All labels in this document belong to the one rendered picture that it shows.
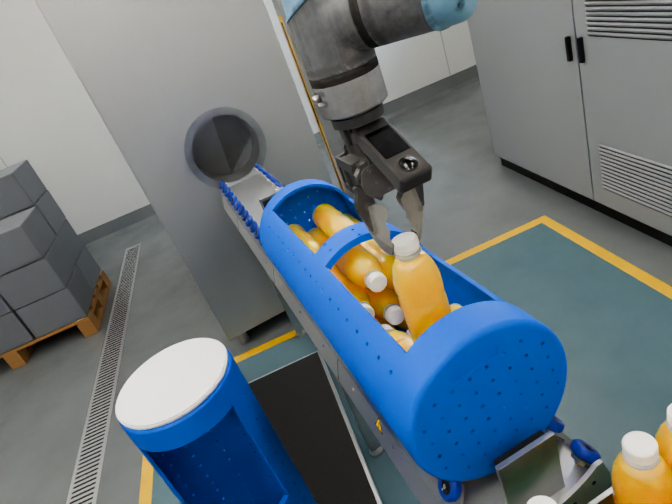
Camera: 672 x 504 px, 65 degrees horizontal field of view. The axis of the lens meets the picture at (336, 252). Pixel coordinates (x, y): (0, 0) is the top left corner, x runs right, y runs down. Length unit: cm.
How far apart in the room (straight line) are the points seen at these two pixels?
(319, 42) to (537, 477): 68
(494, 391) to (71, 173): 545
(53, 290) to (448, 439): 359
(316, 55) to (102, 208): 546
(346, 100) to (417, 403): 41
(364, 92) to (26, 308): 377
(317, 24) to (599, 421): 187
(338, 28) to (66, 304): 372
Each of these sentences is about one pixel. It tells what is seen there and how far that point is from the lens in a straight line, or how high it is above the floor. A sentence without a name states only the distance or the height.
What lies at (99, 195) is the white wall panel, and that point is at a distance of 600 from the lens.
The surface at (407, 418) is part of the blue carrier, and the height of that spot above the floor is 115.
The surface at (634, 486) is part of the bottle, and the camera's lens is 80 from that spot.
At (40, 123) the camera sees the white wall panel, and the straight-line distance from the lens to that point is 591.
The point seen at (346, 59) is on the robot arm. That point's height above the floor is 162.
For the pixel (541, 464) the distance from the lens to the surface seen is 89.
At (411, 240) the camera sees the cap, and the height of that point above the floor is 135.
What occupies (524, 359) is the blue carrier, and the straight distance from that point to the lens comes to 84.
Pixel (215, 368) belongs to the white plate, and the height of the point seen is 104.
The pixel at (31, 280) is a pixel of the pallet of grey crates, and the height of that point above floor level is 55.
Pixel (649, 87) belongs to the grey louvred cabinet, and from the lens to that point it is 269.
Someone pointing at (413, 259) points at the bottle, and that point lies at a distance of 77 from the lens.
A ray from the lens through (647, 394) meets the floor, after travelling 233.
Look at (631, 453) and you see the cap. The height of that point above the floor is 111.
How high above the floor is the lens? 173
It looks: 28 degrees down
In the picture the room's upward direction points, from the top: 22 degrees counter-clockwise
